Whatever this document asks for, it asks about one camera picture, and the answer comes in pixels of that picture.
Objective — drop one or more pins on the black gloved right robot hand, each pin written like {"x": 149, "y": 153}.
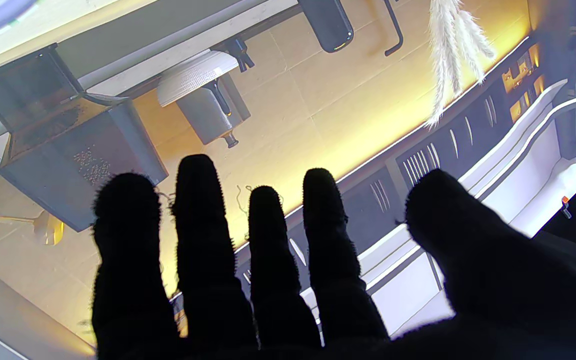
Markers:
{"x": 493, "y": 310}

